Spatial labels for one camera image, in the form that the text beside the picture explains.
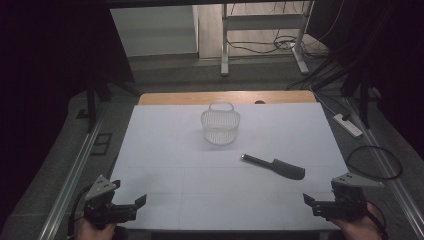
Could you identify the white power strip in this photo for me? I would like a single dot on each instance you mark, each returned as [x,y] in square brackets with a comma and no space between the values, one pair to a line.
[348,126]

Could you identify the black plug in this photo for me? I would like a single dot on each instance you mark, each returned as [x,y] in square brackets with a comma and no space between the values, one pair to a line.
[346,116]

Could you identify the aluminium rail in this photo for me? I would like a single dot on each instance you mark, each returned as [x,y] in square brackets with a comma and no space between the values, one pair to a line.
[386,163]
[71,180]

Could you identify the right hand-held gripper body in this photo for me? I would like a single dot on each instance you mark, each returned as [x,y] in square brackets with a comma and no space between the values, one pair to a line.
[346,205]

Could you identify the person's right hand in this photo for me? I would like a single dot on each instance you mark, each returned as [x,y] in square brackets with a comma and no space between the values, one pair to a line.
[361,228]

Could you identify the white plastic mesh basket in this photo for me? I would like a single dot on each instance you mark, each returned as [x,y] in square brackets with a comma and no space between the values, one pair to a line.
[220,130]

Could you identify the black comb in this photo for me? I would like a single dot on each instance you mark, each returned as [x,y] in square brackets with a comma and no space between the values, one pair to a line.
[283,168]

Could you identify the black floor frames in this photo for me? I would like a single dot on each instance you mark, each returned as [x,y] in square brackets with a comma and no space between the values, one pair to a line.
[101,144]

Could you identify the black tripod stand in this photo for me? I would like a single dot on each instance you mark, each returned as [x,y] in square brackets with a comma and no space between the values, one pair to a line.
[91,100]
[363,90]

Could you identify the person's left hand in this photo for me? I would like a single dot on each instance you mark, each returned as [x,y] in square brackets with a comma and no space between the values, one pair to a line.
[95,233]

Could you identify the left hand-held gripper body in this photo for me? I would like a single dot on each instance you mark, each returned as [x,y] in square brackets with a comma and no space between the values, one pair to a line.
[106,213]

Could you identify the white metal stand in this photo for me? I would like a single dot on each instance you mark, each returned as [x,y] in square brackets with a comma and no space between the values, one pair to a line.
[263,22]

